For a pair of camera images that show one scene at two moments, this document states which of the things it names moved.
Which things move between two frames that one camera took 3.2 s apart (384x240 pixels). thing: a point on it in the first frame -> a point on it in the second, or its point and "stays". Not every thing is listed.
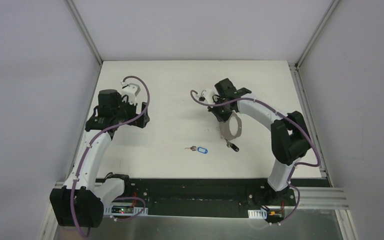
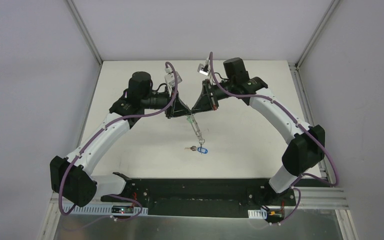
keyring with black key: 225,131 -> 201,141
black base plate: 261,197 stays
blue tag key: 199,149 stays
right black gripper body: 224,116 -> 210,97
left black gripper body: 140,118 -> 171,105
